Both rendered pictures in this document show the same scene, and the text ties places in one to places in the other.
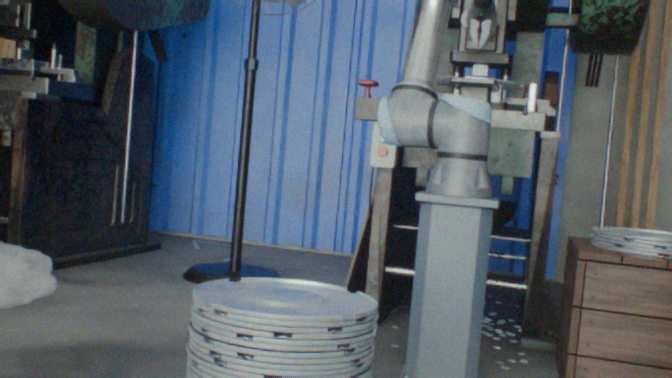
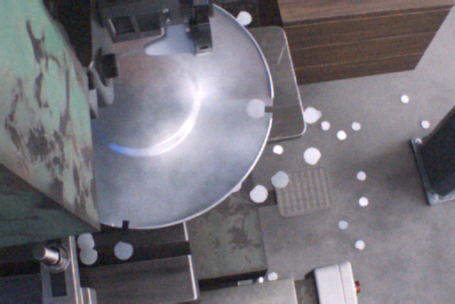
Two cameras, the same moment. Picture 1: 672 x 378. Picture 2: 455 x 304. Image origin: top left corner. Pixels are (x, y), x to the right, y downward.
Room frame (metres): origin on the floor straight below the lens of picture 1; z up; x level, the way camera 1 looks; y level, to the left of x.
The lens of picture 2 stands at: (2.38, -0.15, 1.36)
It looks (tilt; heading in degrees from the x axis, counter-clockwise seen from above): 72 degrees down; 254
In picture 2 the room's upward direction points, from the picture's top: 7 degrees counter-clockwise
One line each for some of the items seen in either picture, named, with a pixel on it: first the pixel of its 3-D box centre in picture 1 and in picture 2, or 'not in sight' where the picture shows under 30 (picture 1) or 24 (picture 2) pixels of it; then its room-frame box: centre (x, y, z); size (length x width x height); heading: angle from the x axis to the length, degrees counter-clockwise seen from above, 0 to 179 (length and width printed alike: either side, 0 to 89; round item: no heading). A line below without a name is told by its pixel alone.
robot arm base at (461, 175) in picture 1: (460, 174); not in sight; (1.73, -0.28, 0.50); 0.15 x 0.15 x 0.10
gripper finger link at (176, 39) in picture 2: (474, 35); (177, 43); (2.34, -0.38, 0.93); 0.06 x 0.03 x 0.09; 166
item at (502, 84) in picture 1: (476, 83); (141, 100); (2.39, -0.41, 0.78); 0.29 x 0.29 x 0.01
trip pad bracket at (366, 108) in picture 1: (370, 126); not in sight; (2.37, -0.09, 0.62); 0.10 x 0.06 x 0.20; 76
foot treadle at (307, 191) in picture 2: not in sight; (197, 211); (2.38, -0.41, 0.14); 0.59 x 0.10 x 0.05; 166
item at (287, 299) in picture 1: (286, 297); not in sight; (1.16, 0.07, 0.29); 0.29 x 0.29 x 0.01
